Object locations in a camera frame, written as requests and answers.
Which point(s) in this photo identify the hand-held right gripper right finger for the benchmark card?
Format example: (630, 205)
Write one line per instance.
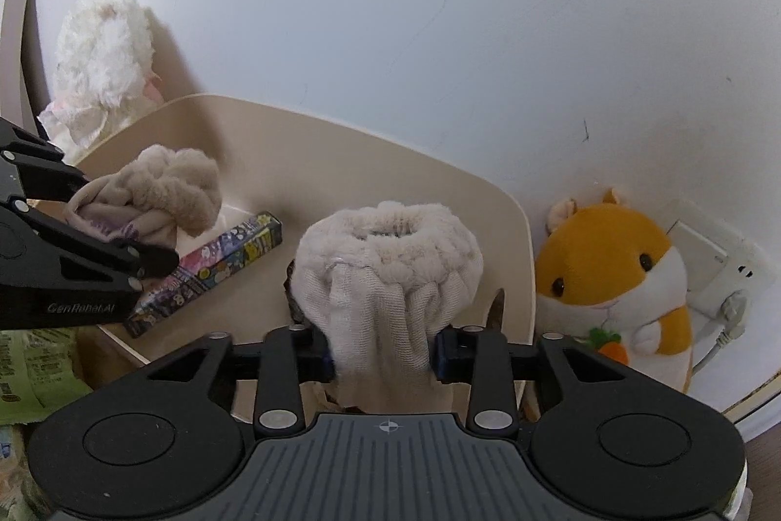
(443, 357)

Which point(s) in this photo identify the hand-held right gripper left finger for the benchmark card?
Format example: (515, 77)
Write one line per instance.
(324, 357)

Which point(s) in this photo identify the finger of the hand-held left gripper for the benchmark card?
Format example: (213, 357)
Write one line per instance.
(155, 260)
(58, 179)

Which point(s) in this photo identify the beige fluffy-cuff sock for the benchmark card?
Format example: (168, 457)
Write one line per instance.
(378, 301)
(177, 185)

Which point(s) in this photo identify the beige plastic storage bin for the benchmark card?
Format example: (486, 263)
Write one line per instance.
(366, 161)

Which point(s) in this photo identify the long colourful cartoon box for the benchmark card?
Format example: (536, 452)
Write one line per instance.
(213, 264)

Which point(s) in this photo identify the green white snack packet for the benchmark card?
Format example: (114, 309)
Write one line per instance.
(36, 374)

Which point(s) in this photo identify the white fluffy plush bunny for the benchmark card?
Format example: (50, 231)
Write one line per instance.
(104, 57)

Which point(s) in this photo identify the beige chair back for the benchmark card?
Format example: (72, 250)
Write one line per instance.
(18, 39)

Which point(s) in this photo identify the orange hamster plush toy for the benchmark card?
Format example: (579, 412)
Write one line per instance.
(610, 246)

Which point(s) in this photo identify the white power plug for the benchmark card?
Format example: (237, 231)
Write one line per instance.
(732, 313)

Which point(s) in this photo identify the white wall socket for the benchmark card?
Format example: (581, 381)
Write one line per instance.
(701, 252)

